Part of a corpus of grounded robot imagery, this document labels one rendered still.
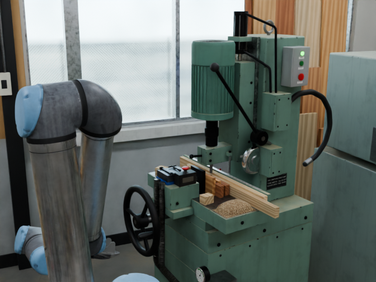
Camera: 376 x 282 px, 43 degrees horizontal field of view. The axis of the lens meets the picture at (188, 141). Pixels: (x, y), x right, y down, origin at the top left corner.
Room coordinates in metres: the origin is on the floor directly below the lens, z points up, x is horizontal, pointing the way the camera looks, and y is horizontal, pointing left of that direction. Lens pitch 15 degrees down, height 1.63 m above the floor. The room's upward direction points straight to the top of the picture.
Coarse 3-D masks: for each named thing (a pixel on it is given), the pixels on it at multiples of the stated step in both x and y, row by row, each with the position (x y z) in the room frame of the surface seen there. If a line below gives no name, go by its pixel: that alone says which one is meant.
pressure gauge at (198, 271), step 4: (196, 268) 1.63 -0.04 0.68; (200, 268) 1.61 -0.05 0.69; (204, 268) 1.62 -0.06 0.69; (196, 272) 1.63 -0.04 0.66; (200, 272) 1.61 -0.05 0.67; (204, 272) 1.60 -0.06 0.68; (208, 272) 1.60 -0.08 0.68; (196, 276) 1.63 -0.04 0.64; (200, 276) 1.61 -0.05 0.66; (204, 276) 1.59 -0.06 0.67; (208, 276) 1.60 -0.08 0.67; (200, 280) 1.61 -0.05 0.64; (204, 280) 1.59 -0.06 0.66; (208, 280) 1.60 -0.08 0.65
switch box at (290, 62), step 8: (288, 48) 1.98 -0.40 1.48; (296, 48) 1.97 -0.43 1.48; (304, 48) 1.99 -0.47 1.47; (288, 56) 1.98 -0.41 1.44; (296, 56) 1.97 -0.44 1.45; (304, 56) 1.99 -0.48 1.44; (288, 64) 1.98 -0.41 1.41; (296, 64) 1.97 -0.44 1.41; (304, 64) 2.00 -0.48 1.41; (288, 72) 1.97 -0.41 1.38; (296, 72) 1.97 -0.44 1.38; (304, 72) 2.00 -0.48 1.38; (288, 80) 1.97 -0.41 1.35; (296, 80) 1.97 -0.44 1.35; (304, 80) 2.00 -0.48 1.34
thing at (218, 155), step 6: (222, 144) 1.98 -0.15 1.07; (228, 144) 1.98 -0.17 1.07; (198, 150) 1.95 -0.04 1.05; (204, 150) 1.91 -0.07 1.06; (210, 150) 1.91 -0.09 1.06; (216, 150) 1.93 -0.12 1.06; (222, 150) 1.94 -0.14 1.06; (228, 150) 1.96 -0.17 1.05; (204, 156) 1.91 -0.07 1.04; (210, 156) 1.91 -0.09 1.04; (216, 156) 1.93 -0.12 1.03; (222, 156) 1.94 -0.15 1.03; (228, 156) 1.96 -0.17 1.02; (204, 162) 1.91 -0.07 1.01; (210, 162) 1.91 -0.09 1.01; (216, 162) 1.93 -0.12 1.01
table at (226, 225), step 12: (204, 192) 1.85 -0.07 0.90; (192, 204) 1.77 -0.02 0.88; (216, 204) 1.73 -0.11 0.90; (168, 216) 1.75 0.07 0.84; (180, 216) 1.73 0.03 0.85; (204, 216) 1.70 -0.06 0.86; (216, 216) 1.64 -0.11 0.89; (240, 216) 1.63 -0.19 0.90; (252, 216) 1.66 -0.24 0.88; (264, 216) 1.69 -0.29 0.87; (216, 228) 1.64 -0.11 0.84; (228, 228) 1.60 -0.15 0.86; (240, 228) 1.63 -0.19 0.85
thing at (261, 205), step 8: (216, 176) 1.94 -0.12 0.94; (232, 184) 1.84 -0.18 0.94; (232, 192) 1.81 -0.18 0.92; (240, 192) 1.77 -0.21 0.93; (248, 192) 1.75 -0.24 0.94; (248, 200) 1.73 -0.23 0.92; (256, 200) 1.69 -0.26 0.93; (264, 200) 1.67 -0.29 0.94; (256, 208) 1.69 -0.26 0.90; (264, 208) 1.65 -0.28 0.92; (272, 208) 1.61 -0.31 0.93; (272, 216) 1.61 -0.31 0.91
